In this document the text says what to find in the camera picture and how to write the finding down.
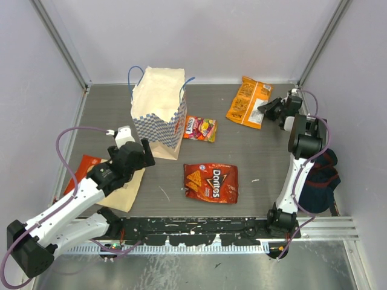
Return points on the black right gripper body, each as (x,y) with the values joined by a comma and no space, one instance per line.
(282,112)

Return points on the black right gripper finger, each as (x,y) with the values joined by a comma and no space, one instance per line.
(269,107)
(272,116)

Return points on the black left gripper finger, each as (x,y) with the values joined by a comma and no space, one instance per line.
(150,159)
(146,152)

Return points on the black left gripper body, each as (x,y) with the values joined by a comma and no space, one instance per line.
(129,174)

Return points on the orange chips bag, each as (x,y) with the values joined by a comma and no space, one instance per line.
(250,96)

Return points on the colourful candy bag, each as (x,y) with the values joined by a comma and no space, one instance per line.
(201,129)

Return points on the red Doritos bag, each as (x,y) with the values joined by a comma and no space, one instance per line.
(211,182)

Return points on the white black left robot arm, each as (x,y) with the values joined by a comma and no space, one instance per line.
(35,245)

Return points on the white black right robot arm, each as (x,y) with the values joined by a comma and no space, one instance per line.
(308,140)

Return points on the cream red cassava chips bag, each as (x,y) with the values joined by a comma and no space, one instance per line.
(121,199)

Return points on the blue checkered paper bag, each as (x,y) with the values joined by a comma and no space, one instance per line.
(159,109)

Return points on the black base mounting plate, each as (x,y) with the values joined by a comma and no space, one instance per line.
(189,231)

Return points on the dark blue red cloth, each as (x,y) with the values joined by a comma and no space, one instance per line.
(318,192)

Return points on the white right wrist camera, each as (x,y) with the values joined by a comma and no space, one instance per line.
(293,104)

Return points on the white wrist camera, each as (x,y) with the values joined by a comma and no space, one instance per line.
(293,104)
(121,136)

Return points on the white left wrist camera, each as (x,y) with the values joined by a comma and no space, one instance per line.
(121,136)

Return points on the right aluminium corner post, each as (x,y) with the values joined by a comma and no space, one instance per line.
(333,23)

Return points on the aluminium corner post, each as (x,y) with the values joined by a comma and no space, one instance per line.
(333,23)
(57,30)

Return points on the aluminium front rail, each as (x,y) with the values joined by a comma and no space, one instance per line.
(320,229)

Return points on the left aluminium corner post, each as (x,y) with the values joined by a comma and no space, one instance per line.
(57,30)

